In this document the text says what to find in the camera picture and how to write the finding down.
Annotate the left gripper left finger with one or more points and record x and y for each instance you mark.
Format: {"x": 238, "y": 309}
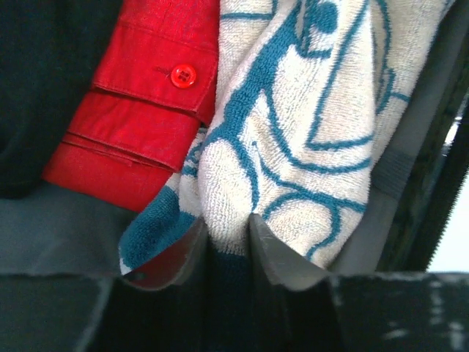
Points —
{"x": 157, "y": 307}

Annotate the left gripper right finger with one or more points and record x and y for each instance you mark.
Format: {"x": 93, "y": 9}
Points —
{"x": 299, "y": 306}

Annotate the black white space suitcase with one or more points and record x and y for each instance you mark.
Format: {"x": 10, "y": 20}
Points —
{"x": 54, "y": 230}

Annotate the teal cream patterned towel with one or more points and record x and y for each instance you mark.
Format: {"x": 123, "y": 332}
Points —
{"x": 309, "y": 94}

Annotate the black garment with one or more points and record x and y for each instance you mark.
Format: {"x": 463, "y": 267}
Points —
{"x": 50, "y": 51}

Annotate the red folded shirt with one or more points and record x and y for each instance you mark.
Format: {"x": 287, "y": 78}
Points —
{"x": 153, "y": 90}

